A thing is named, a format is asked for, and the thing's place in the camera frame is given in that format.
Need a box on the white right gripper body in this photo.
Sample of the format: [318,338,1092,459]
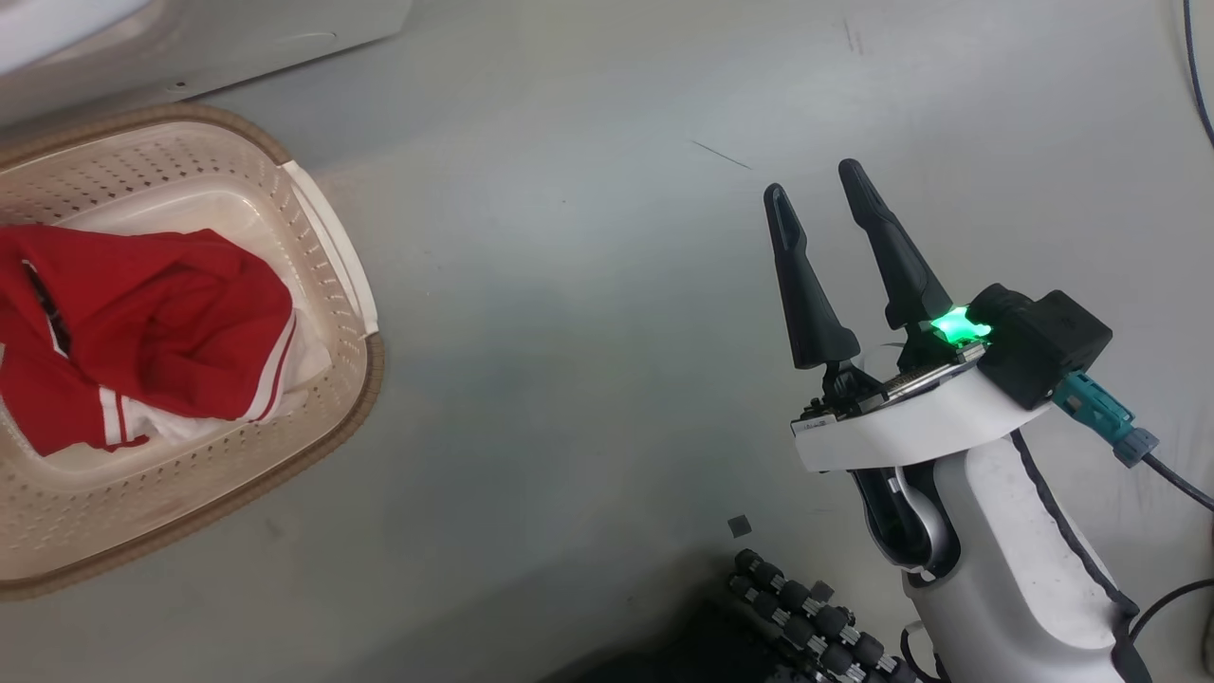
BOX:
[792,318,1054,473]

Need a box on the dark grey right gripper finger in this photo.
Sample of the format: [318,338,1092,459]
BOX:
[763,183,862,371]
[838,158,954,333]

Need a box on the red and white garment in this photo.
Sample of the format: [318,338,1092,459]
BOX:
[0,224,333,458]

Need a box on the cream plastic laundry basket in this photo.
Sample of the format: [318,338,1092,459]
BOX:
[0,102,386,600]

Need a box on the white front-load washing machine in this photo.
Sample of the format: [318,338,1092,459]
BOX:
[0,0,414,129]

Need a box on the black roller base wheel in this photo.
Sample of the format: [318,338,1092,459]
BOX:
[726,548,926,683]

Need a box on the teal connector right camera cable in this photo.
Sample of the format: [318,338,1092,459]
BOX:
[1053,370,1214,513]

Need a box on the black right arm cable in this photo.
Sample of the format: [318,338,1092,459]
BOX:
[1008,429,1214,683]

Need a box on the thin black floor cable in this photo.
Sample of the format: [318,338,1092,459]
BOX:
[1181,0,1214,149]

